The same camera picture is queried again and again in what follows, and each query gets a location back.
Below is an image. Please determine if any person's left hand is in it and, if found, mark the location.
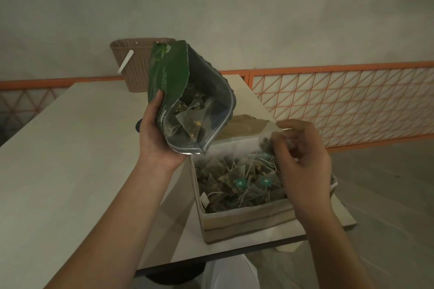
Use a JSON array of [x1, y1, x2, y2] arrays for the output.
[[139, 90, 189, 173]]

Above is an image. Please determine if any pyramid tea bag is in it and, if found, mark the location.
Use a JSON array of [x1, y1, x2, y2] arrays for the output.
[[259, 131, 296, 158]]

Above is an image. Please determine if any black table base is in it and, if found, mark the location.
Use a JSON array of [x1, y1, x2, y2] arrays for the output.
[[144, 262, 206, 285]]

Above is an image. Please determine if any person's left forearm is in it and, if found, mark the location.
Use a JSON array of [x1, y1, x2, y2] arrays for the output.
[[44, 158, 184, 289]]

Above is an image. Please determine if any beige paper box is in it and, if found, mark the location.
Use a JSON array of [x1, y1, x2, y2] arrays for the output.
[[189, 114, 339, 245]]

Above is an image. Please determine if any orange mesh fence panel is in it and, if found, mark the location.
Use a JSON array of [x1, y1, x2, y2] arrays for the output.
[[0, 69, 251, 145], [248, 61, 434, 149]]

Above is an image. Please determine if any person's right forearm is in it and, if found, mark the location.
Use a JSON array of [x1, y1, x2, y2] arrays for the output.
[[298, 197, 373, 289]]

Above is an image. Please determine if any person's right hand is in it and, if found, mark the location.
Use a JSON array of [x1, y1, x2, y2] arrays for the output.
[[271, 119, 335, 222]]

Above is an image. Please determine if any brown plastic basket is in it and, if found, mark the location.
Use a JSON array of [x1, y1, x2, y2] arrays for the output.
[[109, 37, 177, 93]]

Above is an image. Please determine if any green foil pouch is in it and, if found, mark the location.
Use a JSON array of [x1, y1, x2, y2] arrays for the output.
[[147, 40, 237, 156]]

